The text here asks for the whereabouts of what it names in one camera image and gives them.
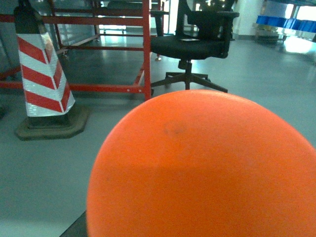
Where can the red white striped cone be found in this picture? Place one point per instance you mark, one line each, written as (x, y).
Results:
(52, 112)

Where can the orange cylindrical capacitor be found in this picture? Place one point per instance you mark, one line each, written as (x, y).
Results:
(200, 163)

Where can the small blue tray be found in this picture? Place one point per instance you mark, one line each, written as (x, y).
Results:
(287, 23)

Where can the red metal table frame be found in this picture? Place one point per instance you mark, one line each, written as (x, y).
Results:
(97, 16)

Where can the black office chair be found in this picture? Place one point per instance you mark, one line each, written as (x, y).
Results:
(200, 34)

